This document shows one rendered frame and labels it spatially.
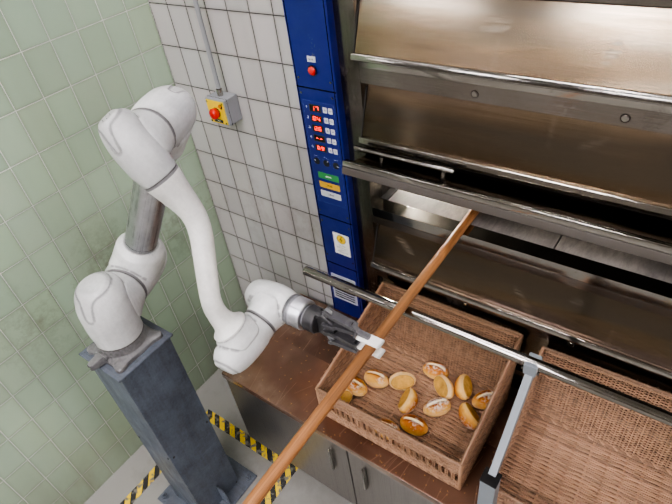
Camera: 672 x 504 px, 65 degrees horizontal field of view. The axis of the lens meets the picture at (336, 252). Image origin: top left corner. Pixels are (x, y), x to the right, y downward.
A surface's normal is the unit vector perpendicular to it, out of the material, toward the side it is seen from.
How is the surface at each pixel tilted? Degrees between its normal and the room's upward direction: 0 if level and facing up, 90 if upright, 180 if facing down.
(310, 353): 0
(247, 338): 59
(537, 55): 70
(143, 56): 90
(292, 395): 0
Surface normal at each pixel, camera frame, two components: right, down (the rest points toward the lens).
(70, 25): 0.81, 0.30
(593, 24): -0.58, 0.28
